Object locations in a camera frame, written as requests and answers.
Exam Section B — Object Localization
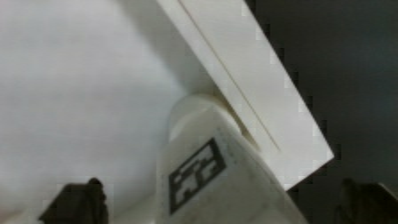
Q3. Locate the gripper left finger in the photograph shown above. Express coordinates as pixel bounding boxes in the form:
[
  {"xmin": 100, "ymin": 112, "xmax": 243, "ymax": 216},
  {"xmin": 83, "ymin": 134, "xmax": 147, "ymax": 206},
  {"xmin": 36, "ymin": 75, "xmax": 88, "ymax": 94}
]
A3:
[{"xmin": 40, "ymin": 178, "xmax": 109, "ymax": 224}]

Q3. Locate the white leg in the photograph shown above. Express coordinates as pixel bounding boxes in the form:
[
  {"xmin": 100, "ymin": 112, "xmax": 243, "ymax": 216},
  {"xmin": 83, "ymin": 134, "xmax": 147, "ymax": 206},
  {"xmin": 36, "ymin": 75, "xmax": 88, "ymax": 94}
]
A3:
[{"xmin": 155, "ymin": 95, "xmax": 310, "ymax": 224}]

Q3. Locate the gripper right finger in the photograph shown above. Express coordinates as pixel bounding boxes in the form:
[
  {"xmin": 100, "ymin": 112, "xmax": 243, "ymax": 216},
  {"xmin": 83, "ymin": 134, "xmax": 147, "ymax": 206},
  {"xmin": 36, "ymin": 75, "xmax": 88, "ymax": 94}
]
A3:
[{"xmin": 335, "ymin": 179, "xmax": 398, "ymax": 224}]

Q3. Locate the white square table top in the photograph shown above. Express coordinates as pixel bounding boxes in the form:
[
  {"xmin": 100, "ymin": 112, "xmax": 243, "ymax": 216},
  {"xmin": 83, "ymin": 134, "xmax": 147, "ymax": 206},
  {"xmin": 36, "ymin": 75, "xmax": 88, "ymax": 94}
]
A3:
[{"xmin": 0, "ymin": 0, "xmax": 333, "ymax": 224}]

